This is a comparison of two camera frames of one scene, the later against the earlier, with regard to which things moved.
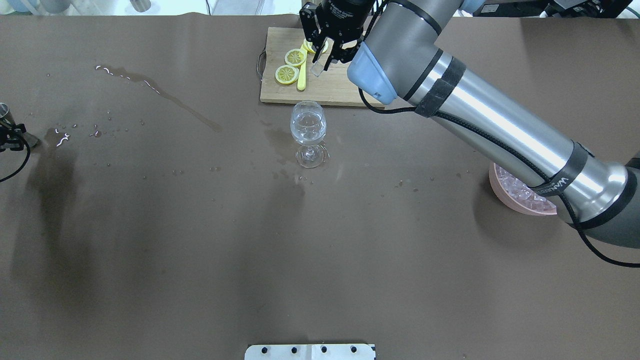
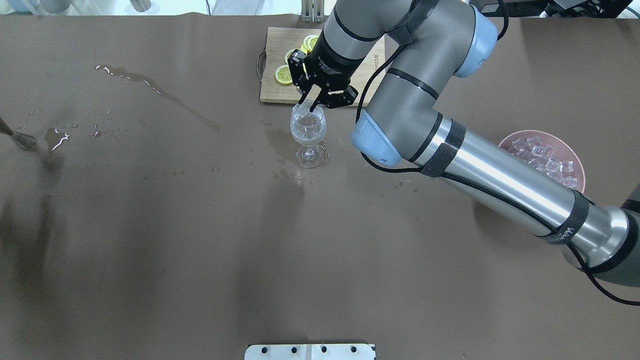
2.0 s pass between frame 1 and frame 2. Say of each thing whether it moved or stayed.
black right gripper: moved
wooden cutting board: stayed
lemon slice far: stayed
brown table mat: stayed
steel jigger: moved
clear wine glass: stayed
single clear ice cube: moved
